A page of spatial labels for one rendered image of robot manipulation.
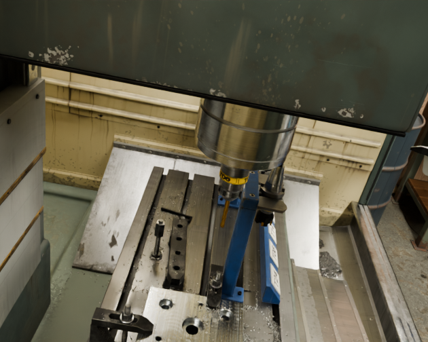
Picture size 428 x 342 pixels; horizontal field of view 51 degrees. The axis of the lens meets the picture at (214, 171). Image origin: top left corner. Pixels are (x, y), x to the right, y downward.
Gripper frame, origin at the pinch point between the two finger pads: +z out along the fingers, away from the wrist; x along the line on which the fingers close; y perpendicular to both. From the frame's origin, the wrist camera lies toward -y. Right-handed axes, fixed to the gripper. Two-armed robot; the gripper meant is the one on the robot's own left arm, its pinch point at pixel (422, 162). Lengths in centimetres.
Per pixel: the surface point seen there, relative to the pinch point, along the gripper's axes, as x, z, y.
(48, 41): -23, 63, -17
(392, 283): 42, -31, 65
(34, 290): 12, 80, 66
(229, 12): -23, 41, -24
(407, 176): 237, -119, 120
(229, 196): -12.3, 35.5, 7.8
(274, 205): 11.8, 22.4, 23.4
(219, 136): -17.2, 39.4, -5.6
